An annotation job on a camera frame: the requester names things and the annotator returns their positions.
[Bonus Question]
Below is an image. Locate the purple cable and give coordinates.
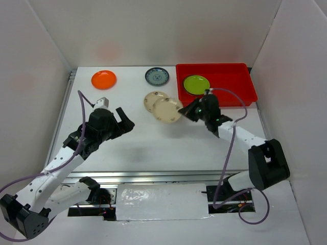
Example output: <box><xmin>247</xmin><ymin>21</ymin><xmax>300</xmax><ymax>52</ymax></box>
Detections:
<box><xmin>209</xmin><ymin>88</ymin><xmax>270</xmax><ymax>226</ymax></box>
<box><xmin>0</xmin><ymin>90</ymin><xmax>97</xmax><ymax>242</ymax></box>

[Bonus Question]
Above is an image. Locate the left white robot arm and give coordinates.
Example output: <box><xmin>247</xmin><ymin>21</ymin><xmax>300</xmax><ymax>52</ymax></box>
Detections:
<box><xmin>1</xmin><ymin>108</ymin><xmax>135</xmax><ymax>240</ymax></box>

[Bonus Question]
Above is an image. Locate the aluminium rail frame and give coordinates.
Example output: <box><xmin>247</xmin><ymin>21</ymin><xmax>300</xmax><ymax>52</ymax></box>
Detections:
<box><xmin>45</xmin><ymin>70</ymin><xmax>285</xmax><ymax>185</ymax></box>

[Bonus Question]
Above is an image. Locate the orange plate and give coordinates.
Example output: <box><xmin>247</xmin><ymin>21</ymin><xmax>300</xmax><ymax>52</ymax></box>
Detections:
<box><xmin>91</xmin><ymin>70</ymin><xmax>117</xmax><ymax>90</ymax></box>

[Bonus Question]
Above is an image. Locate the blue grey patterned plate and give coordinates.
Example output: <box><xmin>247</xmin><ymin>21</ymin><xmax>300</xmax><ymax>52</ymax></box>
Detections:
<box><xmin>145</xmin><ymin>67</ymin><xmax>170</xmax><ymax>87</ymax></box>

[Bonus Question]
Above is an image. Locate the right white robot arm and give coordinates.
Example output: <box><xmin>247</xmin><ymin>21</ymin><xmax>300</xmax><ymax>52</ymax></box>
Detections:
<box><xmin>117</xmin><ymin>92</ymin><xmax>290</xmax><ymax>202</ymax></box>

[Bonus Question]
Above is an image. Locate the cream plate with markings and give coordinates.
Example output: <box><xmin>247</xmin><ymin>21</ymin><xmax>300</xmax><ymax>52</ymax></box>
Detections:
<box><xmin>152</xmin><ymin>97</ymin><xmax>183</xmax><ymax>124</ymax></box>

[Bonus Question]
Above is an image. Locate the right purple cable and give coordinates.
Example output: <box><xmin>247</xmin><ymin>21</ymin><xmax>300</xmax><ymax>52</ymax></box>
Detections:
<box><xmin>209</xmin><ymin>88</ymin><xmax>270</xmax><ymax>226</ymax></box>

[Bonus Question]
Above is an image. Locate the yellow brown patterned plate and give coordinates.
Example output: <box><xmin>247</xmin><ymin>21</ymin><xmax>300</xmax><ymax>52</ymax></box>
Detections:
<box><xmin>183</xmin><ymin>81</ymin><xmax>204</xmax><ymax>96</ymax></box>

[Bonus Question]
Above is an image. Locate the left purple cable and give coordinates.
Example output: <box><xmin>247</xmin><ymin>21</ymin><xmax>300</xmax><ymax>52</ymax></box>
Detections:
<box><xmin>0</xmin><ymin>90</ymin><xmax>97</xmax><ymax>242</ymax></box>

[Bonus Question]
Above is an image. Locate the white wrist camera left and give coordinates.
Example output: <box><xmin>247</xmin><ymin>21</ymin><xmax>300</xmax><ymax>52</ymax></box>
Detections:
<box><xmin>93</xmin><ymin>97</ymin><xmax>109</xmax><ymax>110</ymax></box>

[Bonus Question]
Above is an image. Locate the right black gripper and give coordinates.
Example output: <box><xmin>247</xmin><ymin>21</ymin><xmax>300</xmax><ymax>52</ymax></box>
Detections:
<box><xmin>179</xmin><ymin>97</ymin><xmax>210</xmax><ymax>122</ymax></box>

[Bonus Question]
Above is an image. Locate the white foil cover sheet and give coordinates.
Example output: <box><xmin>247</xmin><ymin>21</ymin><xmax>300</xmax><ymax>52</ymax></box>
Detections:
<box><xmin>115</xmin><ymin>184</ymin><xmax>209</xmax><ymax>221</ymax></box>

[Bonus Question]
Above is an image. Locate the red plastic bin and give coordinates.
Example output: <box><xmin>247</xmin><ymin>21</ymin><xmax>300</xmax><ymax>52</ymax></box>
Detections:
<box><xmin>176</xmin><ymin>63</ymin><xmax>258</xmax><ymax>106</ymax></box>

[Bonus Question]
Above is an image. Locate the lime green plate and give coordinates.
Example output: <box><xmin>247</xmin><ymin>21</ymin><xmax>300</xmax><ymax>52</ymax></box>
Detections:
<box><xmin>183</xmin><ymin>75</ymin><xmax>210</xmax><ymax>95</ymax></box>

